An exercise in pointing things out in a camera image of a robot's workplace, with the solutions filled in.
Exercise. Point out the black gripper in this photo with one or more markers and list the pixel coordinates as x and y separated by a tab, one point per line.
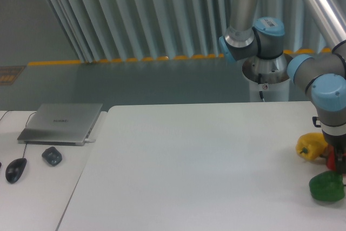
334	136

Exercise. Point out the red bell pepper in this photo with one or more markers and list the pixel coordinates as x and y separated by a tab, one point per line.
329	156

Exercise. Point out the black computer mouse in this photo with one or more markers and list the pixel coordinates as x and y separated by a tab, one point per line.
15	170

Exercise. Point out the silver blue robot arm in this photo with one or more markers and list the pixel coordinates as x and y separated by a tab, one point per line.
323	80

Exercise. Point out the yellow bell pepper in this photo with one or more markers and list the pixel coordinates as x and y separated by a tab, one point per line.
310	146

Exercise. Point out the green bell pepper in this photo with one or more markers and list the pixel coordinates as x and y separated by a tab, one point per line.
327	187

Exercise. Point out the corrugated white curtain panel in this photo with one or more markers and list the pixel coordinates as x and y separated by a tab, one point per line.
164	29

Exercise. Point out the silver closed laptop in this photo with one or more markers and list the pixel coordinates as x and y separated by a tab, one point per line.
61	124

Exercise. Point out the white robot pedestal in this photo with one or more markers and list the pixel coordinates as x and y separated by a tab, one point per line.
269	85

